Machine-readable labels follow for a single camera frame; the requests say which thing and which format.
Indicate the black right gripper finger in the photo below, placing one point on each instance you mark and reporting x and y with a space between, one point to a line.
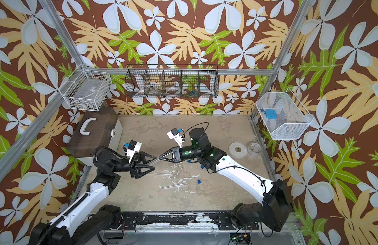
165 154
173 160

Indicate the clear packing tape roll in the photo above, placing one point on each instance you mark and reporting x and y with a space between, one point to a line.
254 149

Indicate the blue object in basket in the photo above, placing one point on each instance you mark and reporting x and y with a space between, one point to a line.
270 114

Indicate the white wire basket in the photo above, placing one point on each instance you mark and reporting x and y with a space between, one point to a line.
85 89
293 118

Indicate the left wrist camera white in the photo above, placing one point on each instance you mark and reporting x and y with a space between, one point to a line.
132 148

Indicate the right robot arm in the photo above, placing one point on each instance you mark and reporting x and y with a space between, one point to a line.
274 201

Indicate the white foam tape roll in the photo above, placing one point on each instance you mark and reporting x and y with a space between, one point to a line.
238 150

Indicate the aluminium frame rail left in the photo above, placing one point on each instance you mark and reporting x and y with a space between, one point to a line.
25 140

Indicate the white wire basket right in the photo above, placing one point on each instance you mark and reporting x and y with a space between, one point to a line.
293 118

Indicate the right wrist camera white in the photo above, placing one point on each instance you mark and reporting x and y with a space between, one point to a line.
176 135

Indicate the aluminium frame post right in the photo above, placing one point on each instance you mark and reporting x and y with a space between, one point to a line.
285 49

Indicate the aluminium frame post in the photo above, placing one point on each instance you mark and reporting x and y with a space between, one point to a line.
62 31
285 49

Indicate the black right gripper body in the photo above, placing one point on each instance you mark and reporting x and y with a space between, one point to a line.
189 153

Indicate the aluminium frame post left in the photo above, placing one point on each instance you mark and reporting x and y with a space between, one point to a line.
62 31

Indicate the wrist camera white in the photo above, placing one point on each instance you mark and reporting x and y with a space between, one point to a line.
176 135
132 148

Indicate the white wire basket left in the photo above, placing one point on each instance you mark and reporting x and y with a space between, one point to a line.
85 89

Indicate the clear test tube middle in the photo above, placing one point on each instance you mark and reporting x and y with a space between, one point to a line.
162 174

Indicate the black wire basket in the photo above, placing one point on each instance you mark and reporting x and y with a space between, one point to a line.
172 80

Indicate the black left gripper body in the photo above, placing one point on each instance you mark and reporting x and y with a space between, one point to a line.
124 167

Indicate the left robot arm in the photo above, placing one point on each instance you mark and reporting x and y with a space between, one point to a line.
76 225

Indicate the brown lid storage box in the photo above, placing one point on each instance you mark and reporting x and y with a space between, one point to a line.
97 128

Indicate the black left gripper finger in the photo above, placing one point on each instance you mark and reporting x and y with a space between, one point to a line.
145 157
142 170

